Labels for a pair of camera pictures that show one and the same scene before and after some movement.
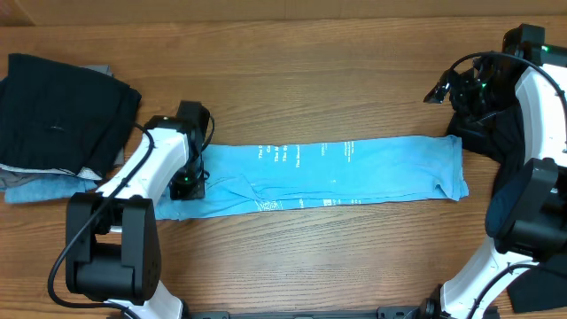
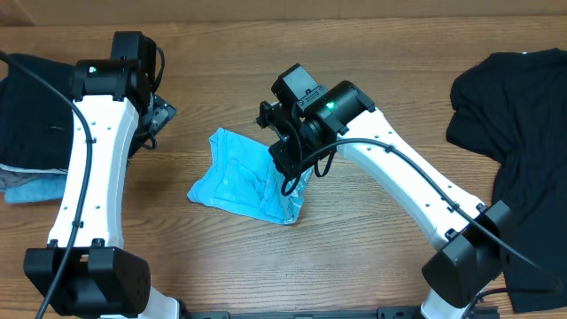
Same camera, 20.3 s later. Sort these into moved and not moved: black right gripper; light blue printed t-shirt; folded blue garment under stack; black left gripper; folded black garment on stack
Moved: black right gripper; light blue printed t-shirt; black left gripper
Not moved: folded black garment on stack; folded blue garment under stack
